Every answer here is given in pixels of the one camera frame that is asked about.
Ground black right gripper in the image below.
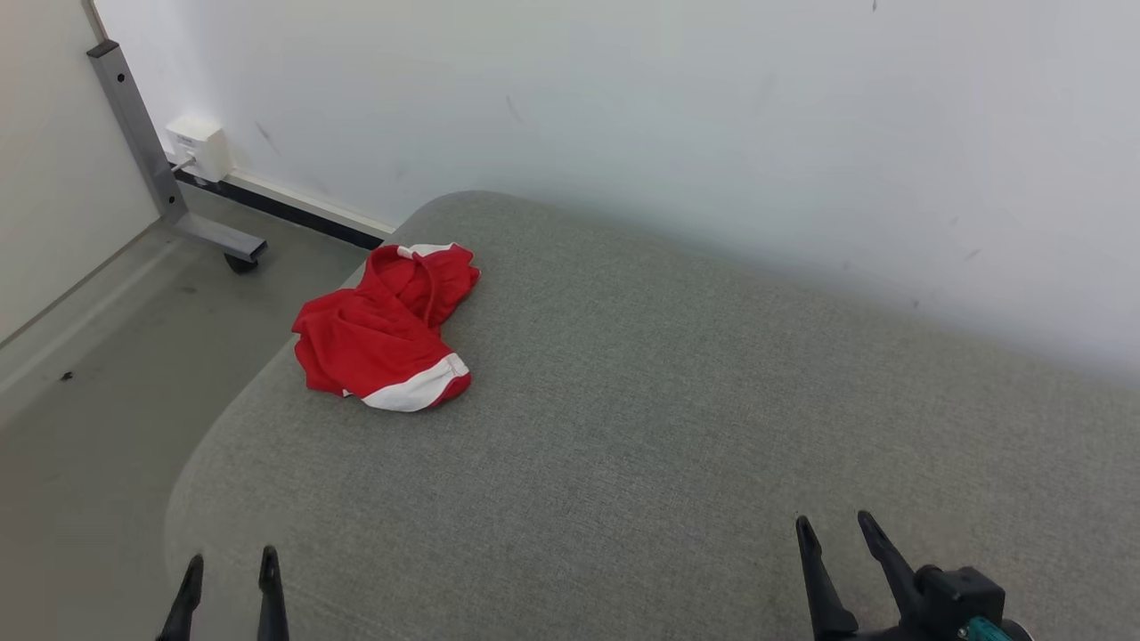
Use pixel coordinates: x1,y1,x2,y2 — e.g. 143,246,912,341
795,510,963,641

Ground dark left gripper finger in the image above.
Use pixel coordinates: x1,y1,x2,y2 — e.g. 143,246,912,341
156,554,205,641
258,546,290,641

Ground red white basketball shorts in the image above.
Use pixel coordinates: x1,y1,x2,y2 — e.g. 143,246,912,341
292,242,482,413

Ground grey fabric sofa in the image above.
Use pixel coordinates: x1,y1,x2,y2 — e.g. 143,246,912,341
163,190,1140,641

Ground black and white baseboard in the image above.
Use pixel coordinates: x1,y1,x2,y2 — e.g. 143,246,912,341
172,165,397,251

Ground beige partition panel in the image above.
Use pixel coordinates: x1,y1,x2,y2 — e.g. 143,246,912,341
0,0,163,346

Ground white wall socket box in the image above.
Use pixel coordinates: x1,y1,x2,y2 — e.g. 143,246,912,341
165,116,232,184

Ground grey metal frame leg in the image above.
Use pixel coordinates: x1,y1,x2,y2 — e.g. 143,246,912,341
86,40,268,264

